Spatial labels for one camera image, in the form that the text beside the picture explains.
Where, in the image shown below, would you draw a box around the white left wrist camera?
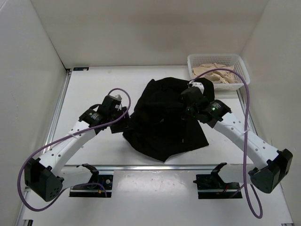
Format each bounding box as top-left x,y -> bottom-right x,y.
113,94 -> 122,102

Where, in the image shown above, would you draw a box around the silver left aluminium rail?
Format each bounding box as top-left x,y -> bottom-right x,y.
46,69 -> 72,144

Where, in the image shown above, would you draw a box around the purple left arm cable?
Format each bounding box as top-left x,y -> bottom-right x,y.
17,88 -> 132,211

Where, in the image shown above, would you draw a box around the beige trousers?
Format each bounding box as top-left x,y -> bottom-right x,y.
192,63 -> 239,84

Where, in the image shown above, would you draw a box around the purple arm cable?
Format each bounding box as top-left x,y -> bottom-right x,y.
189,69 -> 263,219
17,88 -> 132,211

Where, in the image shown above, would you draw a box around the small black label plate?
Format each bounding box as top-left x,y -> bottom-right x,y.
73,67 -> 89,71

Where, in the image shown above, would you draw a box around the silver right aluminium rail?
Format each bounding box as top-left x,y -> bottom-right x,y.
237,88 -> 258,135

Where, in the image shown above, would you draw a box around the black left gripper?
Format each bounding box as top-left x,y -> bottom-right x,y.
108,106 -> 135,134

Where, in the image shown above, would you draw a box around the silver front aluminium rail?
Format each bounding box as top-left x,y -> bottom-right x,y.
58,164 -> 257,171

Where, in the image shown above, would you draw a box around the white plastic basket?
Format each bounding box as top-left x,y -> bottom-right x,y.
187,54 -> 250,91

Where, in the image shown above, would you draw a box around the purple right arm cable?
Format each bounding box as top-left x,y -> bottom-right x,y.
189,69 -> 263,219

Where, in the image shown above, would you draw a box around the silver aluminium rail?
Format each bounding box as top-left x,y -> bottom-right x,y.
237,88 -> 258,135
46,69 -> 72,144
58,164 -> 257,171

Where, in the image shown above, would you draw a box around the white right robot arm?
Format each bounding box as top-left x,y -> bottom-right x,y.
181,87 -> 293,194

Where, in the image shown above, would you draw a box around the black trousers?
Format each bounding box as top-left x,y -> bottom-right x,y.
123,77 -> 209,162

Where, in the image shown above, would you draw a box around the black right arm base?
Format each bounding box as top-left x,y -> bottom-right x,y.
193,174 -> 242,200

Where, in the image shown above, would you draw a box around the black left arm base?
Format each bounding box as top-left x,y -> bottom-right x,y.
69,171 -> 114,198

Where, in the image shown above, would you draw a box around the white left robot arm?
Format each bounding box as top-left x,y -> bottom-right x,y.
24,95 -> 129,202

